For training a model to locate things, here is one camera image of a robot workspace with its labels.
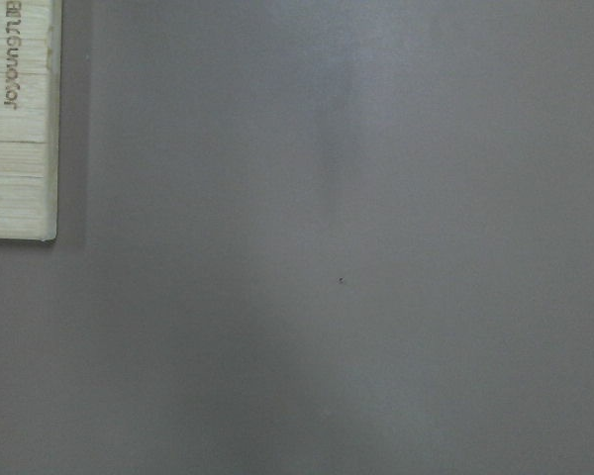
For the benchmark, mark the wooden cutting board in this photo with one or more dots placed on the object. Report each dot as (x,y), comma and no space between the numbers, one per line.
(30,65)

